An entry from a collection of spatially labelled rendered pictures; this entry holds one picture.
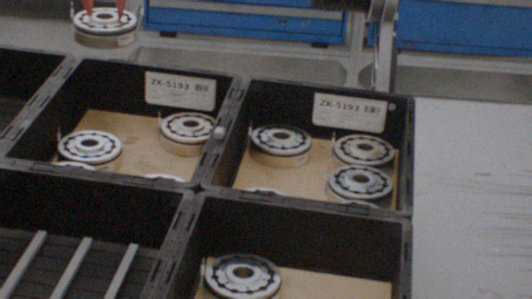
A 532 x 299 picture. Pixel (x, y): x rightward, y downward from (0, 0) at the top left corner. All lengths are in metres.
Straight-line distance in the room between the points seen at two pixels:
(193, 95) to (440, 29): 1.90
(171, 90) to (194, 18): 1.75
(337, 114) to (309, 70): 2.36
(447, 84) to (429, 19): 0.65
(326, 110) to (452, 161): 0.39
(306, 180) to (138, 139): 0.31
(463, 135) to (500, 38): 1.49
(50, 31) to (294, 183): 2.86
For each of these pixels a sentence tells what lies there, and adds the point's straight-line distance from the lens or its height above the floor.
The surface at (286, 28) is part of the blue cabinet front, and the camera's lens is 3.46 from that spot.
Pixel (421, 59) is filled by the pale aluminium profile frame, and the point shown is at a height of 0.29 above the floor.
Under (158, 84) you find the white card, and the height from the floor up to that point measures 0.90.
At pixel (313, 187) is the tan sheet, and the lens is 1.57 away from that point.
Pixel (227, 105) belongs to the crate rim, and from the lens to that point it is 1.58.
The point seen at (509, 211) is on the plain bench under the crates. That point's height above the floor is 0.70.
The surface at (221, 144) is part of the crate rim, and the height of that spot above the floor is 0.93.
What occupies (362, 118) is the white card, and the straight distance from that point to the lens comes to 1.69.
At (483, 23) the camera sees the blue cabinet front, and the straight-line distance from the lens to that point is 3.52.
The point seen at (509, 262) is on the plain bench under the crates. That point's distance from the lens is 1.71.
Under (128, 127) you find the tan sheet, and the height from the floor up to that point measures 0.83.
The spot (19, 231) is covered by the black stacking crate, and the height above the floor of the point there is 0.83.
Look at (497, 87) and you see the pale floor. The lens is 4.13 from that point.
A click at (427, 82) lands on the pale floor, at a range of 4.07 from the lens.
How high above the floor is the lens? 1.63
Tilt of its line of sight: 29 degrees down
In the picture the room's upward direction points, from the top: 5 degrees clockwise
